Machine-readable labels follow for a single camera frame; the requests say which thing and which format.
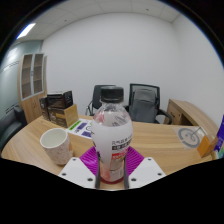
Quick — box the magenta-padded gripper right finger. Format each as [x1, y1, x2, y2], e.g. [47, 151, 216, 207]
[123, 145, 167, 190]

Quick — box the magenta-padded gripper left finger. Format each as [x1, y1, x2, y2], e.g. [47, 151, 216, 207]
[57, 145, 102, 190]

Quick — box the clear black-capped drink bottle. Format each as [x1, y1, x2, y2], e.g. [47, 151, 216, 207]
[90, 85, 134, 183]

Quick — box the white cup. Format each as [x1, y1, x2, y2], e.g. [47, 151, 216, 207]
[39, 127, 75, 167]

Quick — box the printed sticker sheet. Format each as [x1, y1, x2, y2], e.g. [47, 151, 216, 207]
[66, 118, 95, 140]

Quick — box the brown cardboard box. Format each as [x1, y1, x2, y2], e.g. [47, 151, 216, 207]
[48, 103, 80, 129]

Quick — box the orange box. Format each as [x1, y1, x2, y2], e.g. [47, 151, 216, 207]
[196, 134, 220, 159]

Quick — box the grey backpack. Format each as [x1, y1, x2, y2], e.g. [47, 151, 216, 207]
[128, 87, 159, 124]

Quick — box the wooden side desk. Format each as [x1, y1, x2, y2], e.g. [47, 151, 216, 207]
[163, 98, 220, 136]

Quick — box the dark brown box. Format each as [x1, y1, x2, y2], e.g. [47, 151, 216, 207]
[38, 96, 51, 121]

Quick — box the black box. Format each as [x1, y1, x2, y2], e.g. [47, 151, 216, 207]
[46, 90, 75, 110]

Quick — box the black sofa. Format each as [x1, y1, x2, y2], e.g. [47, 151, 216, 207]
[0, 105, 29, 153]

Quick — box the wooden shelf cabinet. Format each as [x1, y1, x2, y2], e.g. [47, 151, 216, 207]
[16, 52, 48, 125]

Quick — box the ceiling light panel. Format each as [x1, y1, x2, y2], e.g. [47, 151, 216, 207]
[16, 22, 37, 41]

